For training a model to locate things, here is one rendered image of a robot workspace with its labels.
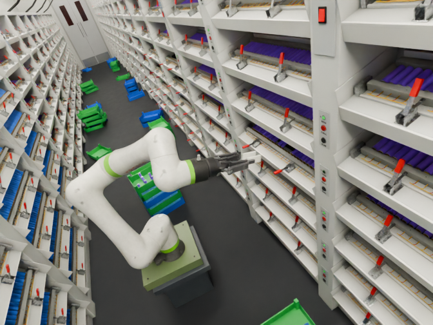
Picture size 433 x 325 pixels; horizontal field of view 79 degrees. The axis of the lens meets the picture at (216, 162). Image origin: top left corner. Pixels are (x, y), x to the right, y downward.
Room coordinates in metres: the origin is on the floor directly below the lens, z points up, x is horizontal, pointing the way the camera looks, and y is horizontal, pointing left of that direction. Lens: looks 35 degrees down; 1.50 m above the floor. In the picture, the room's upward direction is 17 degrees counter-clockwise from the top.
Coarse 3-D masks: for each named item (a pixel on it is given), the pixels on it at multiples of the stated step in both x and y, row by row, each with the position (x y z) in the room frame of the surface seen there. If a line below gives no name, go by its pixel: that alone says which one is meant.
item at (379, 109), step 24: (408, 48) 0.59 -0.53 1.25; (360, 72) 0.60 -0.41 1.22; (384, 72) 0.61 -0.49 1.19; (408, 72) 0.55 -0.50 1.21; (432, 72) 0.51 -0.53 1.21; (336, 96) 0.58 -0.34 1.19; (360, 96) 0.57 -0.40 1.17; (384, 96) 0.53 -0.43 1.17; (408, 96) 0.48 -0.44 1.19; (432, 96) 0.44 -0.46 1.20; (360, 120) 0.52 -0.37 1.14; (384, 120) 0.46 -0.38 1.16; (408, 120) 0.42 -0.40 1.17; (432, 120) 0.40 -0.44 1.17; (408, 144) 0.41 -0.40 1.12; (432, 144) 0.36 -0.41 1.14
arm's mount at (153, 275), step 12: (180, 228) 1.13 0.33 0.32; (192, 240) 1.01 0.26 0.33; (192, 252) 0.92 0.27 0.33; (156, 264) 0.92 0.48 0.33; (168, 264) 0.89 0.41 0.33; (180, 264) 0.87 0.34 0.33; (192, 264) 0.86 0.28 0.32; (144, 276) 0.87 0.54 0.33; (156, 276) 0.84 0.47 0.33; (168, 276) 0.83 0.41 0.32
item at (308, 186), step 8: (248, 120) 1.28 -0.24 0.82; (240, 128) 1.26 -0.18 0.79; (240, 136) 1.24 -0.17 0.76; (248, 136) 1.21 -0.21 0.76; (256, 152) 1.08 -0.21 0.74; (264, 152) 1.03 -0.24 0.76; (264, 160) 1.03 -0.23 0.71; (272, 160) 0.96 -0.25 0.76; (280, 160) 0.93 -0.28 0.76; (280, 168) 0.88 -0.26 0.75; (296, 168) 0.84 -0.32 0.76; (288, 176) 0.83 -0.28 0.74; (296, 176) 0.80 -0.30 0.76; (304, 176) 0.78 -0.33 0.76; (296, 184) 0.79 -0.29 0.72; (304, 184) 0.74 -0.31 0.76; (312, 184) 0.73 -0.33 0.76; (312, 192) 0.69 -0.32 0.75
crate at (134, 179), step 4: (148, 168) 1.83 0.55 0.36; (140, 172) 1.81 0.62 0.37; (144, 172) 1.82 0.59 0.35; (148, 172) 1.83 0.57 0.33; (152, 172) 1.82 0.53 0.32; (128, 176) 1.75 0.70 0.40; (132, 176) 1.78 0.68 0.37; (136, 176) 1.79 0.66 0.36; (144, 176) 1.80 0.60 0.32; (148, 176) 1.78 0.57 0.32; (132, 180) 1.76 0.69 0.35; (136, 180) 1.78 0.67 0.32; (140, 180) 1.76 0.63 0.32; (148, 180) 1.73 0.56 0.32; (152, 180) 1.64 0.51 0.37; (132, 184) 1.70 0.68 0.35; (136, 184) 1.72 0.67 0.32; (140, 184) 1.70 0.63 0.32; (144, 184) 1.61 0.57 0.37; (148, 184) 1.62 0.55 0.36; (152, 184) 1.63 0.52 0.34; (136, 188) 1.59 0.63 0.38; (140, 188) 1.60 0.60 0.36; (144, 188) 1.61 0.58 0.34; (148, 188) 1.62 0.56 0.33; (140, 192) 1.59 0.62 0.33
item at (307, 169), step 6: (252, 132) 1.19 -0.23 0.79; (252, 138) 1.16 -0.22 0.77; (258, 138) 1.13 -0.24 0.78; (264, 138) 1.09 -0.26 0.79; (264, 144) 1.06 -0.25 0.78; (270, 144) 1.03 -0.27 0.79; (276, 150) 0.98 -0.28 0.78; (282, 150) 0.95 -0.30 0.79; (288, 156) 0.90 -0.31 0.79; (294, 162) 0.85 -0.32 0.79; (300, 162) 0.83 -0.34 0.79; (294, 168) 0.83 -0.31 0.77; (306, 168) 0.79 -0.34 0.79; (312, 174) 0.75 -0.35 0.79
